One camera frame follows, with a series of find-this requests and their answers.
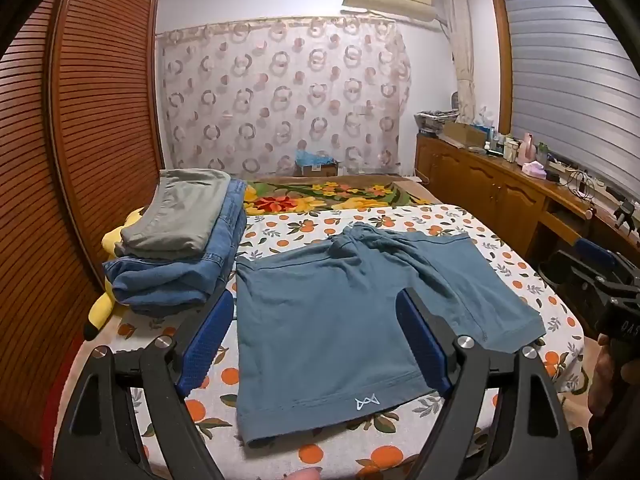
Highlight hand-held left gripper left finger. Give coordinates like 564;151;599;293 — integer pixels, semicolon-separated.
52;289;236;480

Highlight folded grey pants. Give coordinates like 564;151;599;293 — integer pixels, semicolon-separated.
114;168;232;257

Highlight tied beige curtain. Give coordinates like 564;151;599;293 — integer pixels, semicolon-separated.
440;0;476;126

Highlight stack of newspapers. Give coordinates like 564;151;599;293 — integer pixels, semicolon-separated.
415;109;460;136

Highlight person's right hand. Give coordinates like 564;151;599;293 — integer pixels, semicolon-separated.
587;342;640;415

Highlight yellow plush toy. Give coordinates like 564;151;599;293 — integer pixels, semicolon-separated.
82;208;146;342

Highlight grey window blind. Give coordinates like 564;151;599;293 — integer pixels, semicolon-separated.
500;0;640;206

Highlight floral blanket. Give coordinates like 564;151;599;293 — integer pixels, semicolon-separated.
242;176;436;216

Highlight blue-grey short pants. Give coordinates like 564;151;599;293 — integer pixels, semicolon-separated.
235;221;546;448

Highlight orange-print bed sheet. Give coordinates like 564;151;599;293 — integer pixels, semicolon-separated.
65;203;588;480

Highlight small black tripod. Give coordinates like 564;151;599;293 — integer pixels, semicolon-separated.
612;199;638;233

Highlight wooden window frame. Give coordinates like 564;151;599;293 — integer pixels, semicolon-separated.
489;0;556;136

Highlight pink bottle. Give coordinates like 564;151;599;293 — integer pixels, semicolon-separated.
517;131;538;166

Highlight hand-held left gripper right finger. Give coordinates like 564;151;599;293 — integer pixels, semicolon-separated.
395;287;576;480

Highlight wooden side cabinet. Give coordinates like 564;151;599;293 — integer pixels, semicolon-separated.
414;132;640;281

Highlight black cable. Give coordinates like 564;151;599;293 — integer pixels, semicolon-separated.
565;170;596;200

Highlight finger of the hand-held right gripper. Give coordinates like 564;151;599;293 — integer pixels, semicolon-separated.
545;250;608;333
575;237;618;273

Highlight plain cardboard box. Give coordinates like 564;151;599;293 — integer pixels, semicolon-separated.
442;121;488;147

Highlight cardboard box with blue bag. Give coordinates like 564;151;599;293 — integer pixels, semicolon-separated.
294;149;341;177

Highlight wooden louvred wardrobe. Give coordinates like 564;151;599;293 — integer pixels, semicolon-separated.
0;0;166;461

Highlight circle-print sheer curtain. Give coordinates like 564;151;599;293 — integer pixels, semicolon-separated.
156;16;413;177

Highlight folded blue denim jeans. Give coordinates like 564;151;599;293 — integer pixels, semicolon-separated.
103;178;248;317

